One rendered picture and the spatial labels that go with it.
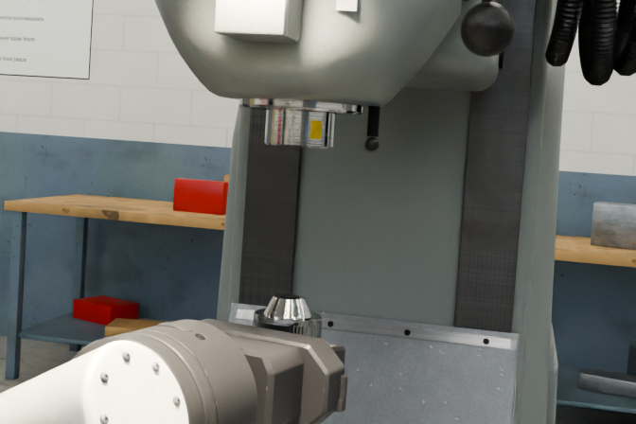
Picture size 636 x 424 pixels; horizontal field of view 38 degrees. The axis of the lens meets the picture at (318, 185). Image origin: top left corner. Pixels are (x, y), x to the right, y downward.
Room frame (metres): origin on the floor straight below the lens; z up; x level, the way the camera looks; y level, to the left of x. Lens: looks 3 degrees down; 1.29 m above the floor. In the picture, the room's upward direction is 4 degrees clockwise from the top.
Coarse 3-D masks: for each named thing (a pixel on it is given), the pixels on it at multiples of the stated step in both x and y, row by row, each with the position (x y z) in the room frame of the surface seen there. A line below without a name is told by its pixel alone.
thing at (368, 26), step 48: (192, 0) 0.55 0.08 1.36; (336, 0) 0.53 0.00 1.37; (384, 0) 0.53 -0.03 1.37; (432, 0) 0.55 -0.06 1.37; (192, 48) 0.56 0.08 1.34; (240, 48) 0.54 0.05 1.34; (288, 48) 0.53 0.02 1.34; (336, 48) 0.53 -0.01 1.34; (384, 48) 0.54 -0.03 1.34; (432, 48) 0.62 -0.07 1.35; (240, 96) 0.59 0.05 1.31; (288, 96) 0.56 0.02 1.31; (336, 96) 0.56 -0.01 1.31; (384, 96) 0.59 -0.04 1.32
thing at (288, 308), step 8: (280, 296) 0.62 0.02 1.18; (288, 296) 0.62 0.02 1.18; (296, 296) 0.62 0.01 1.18; (272, 304) 0.62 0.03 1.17; (280, 304) 0.61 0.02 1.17; (288, 304) 0.61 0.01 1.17; (296, 304) 0.61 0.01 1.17; (304, 304) 0.62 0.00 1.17; (264, 312) 0.62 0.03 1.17; (272, 312) 0.61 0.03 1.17; (280, 312) 0.61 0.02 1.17; (288, 312) 0.61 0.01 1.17; (296, 312) 0.61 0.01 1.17; (304, 312) 0.61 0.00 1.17
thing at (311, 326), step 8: (256, 312) 0.62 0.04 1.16; (312, 312) 0.63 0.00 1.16; (256, 320) 0.61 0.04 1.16; (264, 320) 0.60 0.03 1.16; (272, 320) 0.60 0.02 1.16; (280, 320) 0.60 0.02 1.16; (288, 320) 0.60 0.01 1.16; (296, 320) 0.60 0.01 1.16; (304, 320) 0.60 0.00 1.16; (312, 320) 0.61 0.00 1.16; (320, 320) 0.62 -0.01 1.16; (272, 328) 0.60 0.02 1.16; (280, 328) 0.60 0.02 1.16; (288, 328) 0.60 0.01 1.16; (296, 328) 0.60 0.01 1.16; (304, 328) 0.60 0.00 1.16; (312, 328) 0.61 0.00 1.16; (320, 328) 0.62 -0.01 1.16; (312, 336) 0.61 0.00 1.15; (320, 336) 0.62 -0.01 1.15
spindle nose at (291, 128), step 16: (272, 112) 0.61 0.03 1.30; (288, 112) 0.60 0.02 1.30; (304, 112) 0.60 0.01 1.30; (320, 112) 0.60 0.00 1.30; (272, 128) 0.61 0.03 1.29; (288, 128) 0.60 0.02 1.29; (304, 128) 0.60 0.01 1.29; (272, 144) 0.61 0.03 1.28; (288, 144) 0.60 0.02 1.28; (304, 144) 0.60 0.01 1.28; (320, 144) 0.60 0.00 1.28
